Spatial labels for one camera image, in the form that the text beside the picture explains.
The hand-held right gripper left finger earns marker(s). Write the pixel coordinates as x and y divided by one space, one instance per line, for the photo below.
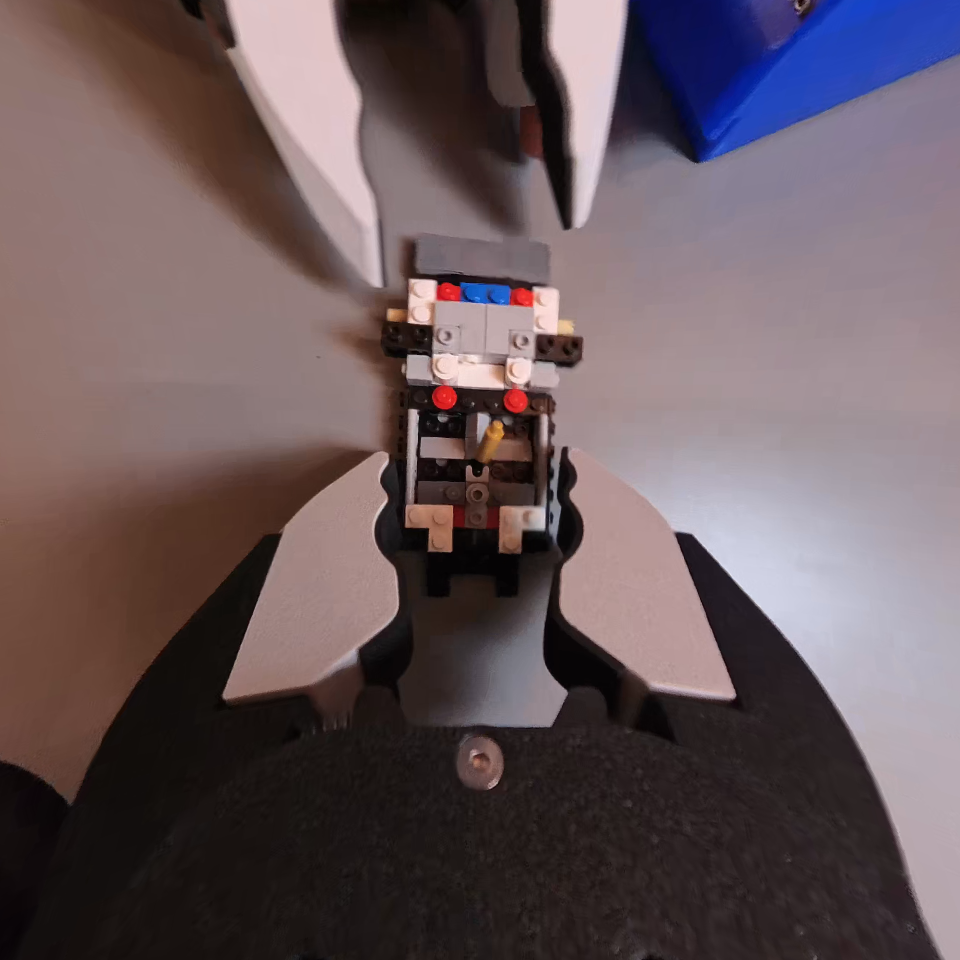
315 600

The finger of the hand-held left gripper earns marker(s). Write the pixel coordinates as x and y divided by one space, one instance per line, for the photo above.
308 105
588 90

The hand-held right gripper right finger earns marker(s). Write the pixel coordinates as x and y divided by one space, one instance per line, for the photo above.
645 600

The blue plastic bin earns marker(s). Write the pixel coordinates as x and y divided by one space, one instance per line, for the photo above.
810 75

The lego car model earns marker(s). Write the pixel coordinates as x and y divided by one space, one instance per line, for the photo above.
480 323

